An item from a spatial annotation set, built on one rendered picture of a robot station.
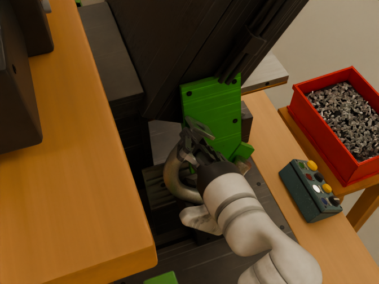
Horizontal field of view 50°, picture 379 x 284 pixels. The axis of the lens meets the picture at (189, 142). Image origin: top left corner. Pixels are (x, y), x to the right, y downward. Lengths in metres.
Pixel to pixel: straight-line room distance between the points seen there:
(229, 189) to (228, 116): 0.22
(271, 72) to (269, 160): 0.25
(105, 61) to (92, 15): 0.15
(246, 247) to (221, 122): 0.29
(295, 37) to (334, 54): 0.28
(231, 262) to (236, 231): 0.38
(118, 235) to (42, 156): 0.09
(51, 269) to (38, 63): 0.18
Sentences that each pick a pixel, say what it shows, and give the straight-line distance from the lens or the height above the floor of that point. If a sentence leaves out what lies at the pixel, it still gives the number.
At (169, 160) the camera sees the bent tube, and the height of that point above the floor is 1.15.
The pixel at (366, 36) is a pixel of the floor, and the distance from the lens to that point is 3.07.
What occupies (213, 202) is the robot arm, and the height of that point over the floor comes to 1.25.
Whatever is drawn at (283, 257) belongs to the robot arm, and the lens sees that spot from 0.51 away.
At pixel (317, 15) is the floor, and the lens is 3.15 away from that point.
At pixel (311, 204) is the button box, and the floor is 0.94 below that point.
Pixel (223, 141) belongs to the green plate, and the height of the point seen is 1.13.
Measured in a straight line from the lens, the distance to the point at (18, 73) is 0.27.
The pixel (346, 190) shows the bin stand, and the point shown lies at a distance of 1.21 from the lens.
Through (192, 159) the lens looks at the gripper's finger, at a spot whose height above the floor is 1.24.
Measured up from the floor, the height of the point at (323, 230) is 0.90.
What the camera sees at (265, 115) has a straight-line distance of 1.17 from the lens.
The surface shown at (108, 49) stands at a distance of 0.84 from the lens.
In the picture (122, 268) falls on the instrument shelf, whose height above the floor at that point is 1.52.
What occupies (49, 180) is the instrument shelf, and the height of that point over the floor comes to 1.54.
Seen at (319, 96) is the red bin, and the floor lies 0.88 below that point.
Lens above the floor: 1.78
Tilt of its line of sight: 54 degrees down
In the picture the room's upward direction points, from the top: straight up
